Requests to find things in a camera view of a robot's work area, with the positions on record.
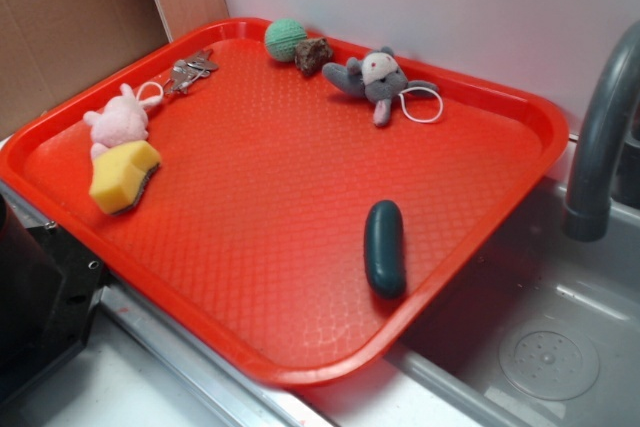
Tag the silver keys on ring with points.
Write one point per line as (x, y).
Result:
(185, 72)

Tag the grey plush mouse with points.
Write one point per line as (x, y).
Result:
(379, 78)

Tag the brown rock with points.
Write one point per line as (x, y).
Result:
(311, 55)

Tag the grey plastic sink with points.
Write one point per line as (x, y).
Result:
(536, 329)

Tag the pink plush bunny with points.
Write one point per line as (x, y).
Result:
(123, 119)

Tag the yellow sponge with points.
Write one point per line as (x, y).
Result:
(120, 175)

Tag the green knitted ball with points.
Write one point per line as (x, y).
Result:
(282, 37)

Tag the red plastic tray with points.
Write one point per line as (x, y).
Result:
(251, 232)

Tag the grey faucet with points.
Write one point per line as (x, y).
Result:
(605, 165)

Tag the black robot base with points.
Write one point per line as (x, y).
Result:
(50, 286)

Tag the dark green toy pickle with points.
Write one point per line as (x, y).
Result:
(384, 250)

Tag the brown cardboard panel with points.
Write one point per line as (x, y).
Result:
(52, 50)

